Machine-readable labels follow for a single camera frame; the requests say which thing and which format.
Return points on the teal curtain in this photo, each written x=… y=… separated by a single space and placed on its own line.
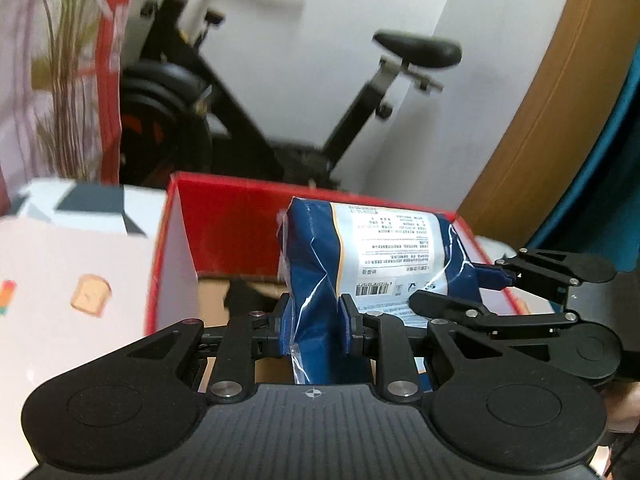
x=615 y=185

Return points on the red cardboard box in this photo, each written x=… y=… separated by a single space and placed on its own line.
x=225 y=220

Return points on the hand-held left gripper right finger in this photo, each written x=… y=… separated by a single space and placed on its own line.
x=346 y=327

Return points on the wooden door panel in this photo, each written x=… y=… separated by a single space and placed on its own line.
x=550 y=110

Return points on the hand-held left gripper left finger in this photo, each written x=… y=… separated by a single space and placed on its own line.
x=285 y=327

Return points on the black exercise bike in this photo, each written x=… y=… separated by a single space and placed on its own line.
x=165 y=100

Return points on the blue white plastic packet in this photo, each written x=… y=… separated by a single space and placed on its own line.
x=320 y=260

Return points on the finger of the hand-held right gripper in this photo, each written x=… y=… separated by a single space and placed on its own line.
x=450 y=307
x=492 y=276

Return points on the pink printed backdrop cloth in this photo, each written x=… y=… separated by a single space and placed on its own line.
x=30 y=110

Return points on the white printed tablecloth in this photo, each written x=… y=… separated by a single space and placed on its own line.
x=75 y=260

